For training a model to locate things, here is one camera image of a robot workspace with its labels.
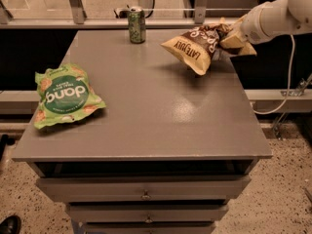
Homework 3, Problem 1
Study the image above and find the brown Late July chip bag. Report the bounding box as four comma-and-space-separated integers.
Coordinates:
161, 23, 230, 75

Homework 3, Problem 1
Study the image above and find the top drawer with knob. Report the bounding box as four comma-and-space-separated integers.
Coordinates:
36, 175, 251, 203

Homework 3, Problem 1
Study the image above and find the dark object behind can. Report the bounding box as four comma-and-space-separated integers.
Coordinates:
114, 7, 130, 19

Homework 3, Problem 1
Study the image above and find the drawer with knob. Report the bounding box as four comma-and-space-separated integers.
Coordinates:
36, 175, 251, 203
67, 204, 228, 223

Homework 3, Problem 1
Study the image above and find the middle drawer with knob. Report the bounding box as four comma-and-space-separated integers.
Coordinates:
67, 204, 228, 223

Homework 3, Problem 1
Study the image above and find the white cable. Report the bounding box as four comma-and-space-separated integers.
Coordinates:
253, 34, 296, 116

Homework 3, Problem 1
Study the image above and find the green Dang chip bag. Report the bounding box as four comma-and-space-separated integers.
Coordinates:
34, 63, 106, 130

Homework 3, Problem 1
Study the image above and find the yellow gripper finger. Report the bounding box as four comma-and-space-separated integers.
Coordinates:
219, 17, 247, 49
231, 42, 257, 56

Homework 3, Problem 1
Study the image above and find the bottom drawer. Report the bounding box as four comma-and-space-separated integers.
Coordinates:
85, 222, 215, 234

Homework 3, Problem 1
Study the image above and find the metal railing frame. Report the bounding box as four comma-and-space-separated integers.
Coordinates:
0, 0, 312, 30

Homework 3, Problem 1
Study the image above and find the black shoe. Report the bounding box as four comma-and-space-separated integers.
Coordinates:
0, 215, 21, 234

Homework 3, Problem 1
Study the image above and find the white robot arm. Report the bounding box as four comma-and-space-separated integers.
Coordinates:
219, 0, 312, 55

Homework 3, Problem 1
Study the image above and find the grey drawer cabinet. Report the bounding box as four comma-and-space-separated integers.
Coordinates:
11, 28, 273, 234

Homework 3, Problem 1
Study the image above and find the green soda can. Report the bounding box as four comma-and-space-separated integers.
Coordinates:
128, 6, 146, 44

